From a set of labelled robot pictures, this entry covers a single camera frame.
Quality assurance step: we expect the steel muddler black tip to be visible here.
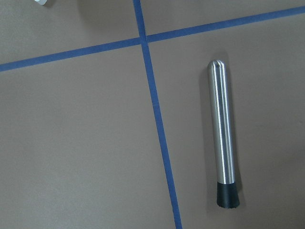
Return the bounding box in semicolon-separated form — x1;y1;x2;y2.
208;60;240;209

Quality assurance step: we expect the white cup rack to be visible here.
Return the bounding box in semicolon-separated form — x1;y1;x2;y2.
34;0;48;5

